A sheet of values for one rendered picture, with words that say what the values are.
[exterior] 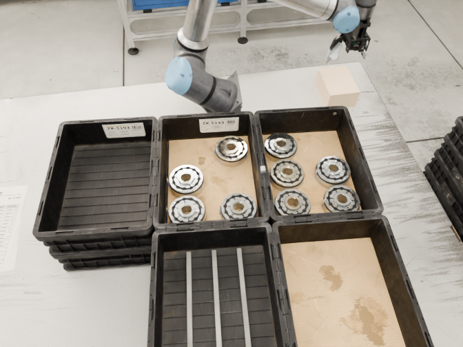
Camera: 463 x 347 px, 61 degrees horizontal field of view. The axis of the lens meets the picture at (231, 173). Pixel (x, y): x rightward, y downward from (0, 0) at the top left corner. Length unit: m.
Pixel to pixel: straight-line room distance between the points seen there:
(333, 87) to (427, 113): 1.33
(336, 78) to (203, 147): 0.66
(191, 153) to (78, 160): 0.36
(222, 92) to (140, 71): 1.59
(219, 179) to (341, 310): 0.50
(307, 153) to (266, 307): 0.51
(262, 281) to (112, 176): 0.56
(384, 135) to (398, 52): 1.75
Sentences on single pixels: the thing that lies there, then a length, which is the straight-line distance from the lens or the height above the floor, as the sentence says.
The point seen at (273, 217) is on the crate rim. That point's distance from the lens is 1.01.
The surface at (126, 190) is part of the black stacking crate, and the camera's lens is 1.21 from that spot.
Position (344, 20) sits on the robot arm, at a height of 1.17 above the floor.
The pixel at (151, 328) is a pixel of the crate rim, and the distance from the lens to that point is 0.91.
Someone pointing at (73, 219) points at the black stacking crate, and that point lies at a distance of 1.21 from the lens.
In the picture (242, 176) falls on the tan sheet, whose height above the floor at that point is 0.83.
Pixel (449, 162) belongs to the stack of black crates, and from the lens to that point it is 2.02.
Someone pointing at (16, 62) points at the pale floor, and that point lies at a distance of 3.33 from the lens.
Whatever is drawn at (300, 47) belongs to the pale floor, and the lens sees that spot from 3.13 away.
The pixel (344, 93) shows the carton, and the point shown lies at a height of 0.77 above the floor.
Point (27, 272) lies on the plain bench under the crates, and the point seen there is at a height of 0.70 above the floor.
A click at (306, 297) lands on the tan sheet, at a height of 0.83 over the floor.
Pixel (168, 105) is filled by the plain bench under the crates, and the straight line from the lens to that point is 1.61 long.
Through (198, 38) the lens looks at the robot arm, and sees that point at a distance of 1.41.
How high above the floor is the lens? 1.80
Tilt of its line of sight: 54 degrees down
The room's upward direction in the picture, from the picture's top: straight up
